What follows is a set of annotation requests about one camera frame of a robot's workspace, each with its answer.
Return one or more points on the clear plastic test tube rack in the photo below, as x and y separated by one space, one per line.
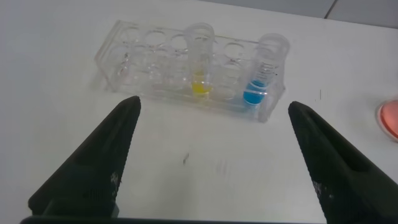
149 68

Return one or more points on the test tube with blue pigment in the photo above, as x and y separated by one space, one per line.
256 93

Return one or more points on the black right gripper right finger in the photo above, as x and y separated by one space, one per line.
342 174

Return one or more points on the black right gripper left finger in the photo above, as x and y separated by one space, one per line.
93 161

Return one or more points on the test tube with yellow pigment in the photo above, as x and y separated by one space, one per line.
200 84

